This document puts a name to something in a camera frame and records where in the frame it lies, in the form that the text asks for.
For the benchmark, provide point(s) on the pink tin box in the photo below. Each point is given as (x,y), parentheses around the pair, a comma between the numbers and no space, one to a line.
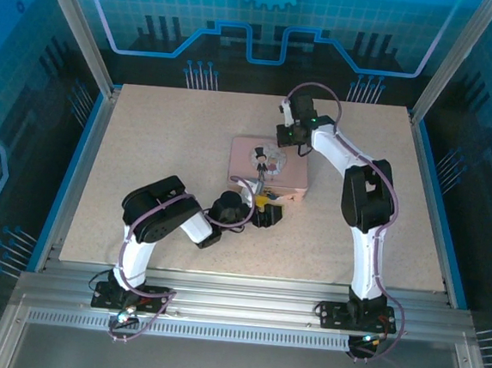
(290,170)

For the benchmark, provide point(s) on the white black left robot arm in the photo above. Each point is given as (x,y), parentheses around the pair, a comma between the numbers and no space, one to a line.
(136,260)

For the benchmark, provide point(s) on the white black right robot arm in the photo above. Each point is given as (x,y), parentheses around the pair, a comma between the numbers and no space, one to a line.
(364,263)

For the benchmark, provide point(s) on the small lit controller board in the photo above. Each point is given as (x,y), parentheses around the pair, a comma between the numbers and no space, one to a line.
(124,316)
(370,339)

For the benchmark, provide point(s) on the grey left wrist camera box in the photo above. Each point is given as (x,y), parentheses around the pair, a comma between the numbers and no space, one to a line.
(249,189)

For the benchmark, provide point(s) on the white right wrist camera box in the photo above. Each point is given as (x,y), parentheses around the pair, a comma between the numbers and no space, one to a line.
(284,109)

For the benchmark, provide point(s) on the wide aluminium front rail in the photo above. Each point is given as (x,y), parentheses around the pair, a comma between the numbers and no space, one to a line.
(240,297)

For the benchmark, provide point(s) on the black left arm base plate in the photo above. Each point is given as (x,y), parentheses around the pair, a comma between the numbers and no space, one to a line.
(154,296)

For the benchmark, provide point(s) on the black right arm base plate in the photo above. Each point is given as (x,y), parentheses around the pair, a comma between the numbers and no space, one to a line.
(333,314)

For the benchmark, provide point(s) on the aluminium side rail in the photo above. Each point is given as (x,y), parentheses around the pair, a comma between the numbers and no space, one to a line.
(437,209)
(73,186)

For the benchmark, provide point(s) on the aluminium frame post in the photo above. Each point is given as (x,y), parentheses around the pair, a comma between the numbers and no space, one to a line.
(76,27)
(455,60)

